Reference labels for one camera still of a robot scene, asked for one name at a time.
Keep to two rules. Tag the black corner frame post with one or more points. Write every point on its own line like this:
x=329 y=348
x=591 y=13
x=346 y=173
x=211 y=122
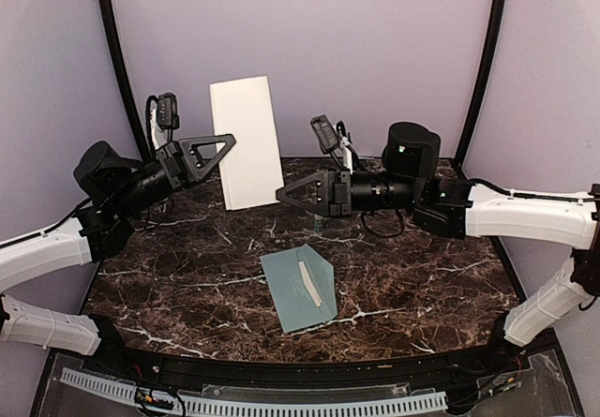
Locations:
x=480 y=86
x=121 y=75

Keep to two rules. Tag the beige lined letter paper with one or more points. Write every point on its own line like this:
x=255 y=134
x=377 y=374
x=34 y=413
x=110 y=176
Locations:
x=309 y=285

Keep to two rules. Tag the black left corner frame post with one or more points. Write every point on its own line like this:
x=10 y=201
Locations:
x=121 y=75

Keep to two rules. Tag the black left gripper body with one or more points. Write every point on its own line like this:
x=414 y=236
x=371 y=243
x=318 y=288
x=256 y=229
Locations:
x=173 y=164

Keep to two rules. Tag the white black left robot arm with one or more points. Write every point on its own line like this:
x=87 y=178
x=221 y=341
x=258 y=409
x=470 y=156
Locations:
x=118 y=190

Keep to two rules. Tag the black front table rail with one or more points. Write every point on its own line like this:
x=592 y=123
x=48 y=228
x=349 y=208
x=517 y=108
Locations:
x=455 y=370

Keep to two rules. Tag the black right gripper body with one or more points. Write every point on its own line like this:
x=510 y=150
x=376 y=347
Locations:
x=340 y=195

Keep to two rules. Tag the light blue paper envelope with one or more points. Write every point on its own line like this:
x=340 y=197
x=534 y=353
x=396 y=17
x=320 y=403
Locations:
x=295 y=309

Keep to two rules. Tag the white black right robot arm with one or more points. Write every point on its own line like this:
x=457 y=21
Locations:
x=463 y=208

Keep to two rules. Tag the white slotted cable duct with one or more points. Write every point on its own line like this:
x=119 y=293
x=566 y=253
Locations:
x=216 y=400

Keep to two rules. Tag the spare gray paper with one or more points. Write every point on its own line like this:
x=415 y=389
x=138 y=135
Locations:
x=251 y=172

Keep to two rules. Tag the black right corner frame post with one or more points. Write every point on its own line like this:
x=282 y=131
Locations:
x=480 y=86

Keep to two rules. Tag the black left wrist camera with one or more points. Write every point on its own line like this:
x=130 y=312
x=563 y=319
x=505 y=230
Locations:
x=167 y=112

